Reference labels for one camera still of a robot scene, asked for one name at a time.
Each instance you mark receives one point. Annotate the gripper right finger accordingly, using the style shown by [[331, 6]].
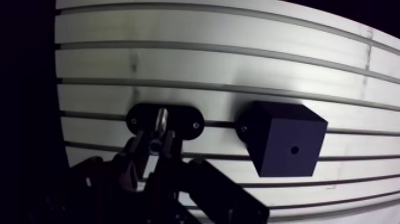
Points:
[[200, 187]]

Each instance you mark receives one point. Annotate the dark blue-grey block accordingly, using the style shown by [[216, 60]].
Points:
[[284, 140]]

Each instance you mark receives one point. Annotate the steel bolt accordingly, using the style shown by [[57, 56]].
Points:
[[160, 125]]

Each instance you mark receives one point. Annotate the black oval holder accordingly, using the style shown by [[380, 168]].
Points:
[[184, 120]]

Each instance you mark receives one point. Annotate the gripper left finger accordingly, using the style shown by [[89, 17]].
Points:
[[103, 181]]

